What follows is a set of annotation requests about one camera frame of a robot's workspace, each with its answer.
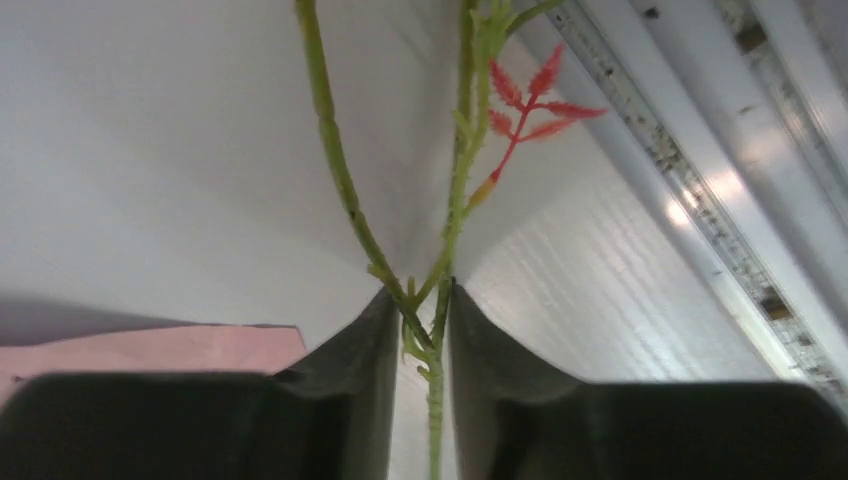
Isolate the pink rose stem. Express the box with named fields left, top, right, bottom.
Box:
left=294, top=1, right=604, bottom=479

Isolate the aluminium frame rail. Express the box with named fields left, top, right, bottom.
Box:
left=520, top=1, right=847, bottom=404

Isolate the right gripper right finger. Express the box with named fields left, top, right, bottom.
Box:
left=448, top=285, right=847, bottom=480

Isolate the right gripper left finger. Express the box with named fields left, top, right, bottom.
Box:
left=1, top=290, right=399, bottom=479

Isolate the pink wrapping paper sheet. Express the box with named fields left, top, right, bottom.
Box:
left=1, top=325, right=307, bottom=403

